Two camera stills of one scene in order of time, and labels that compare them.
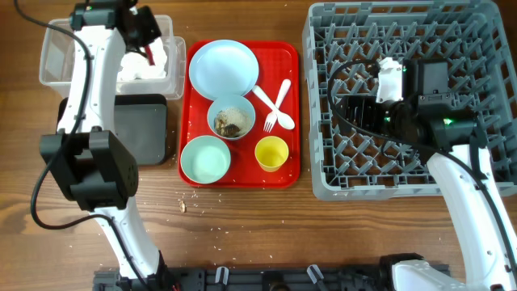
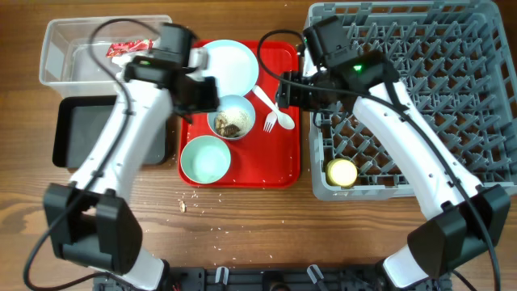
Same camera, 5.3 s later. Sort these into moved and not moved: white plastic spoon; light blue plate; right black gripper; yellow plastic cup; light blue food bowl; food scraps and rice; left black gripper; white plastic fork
Moved: left black gripper; yellow plastic cup; right black gripper
Not moved: white plastic fork; light blue plate; light blue food bowl; food scraps and rice; white plastic spoon
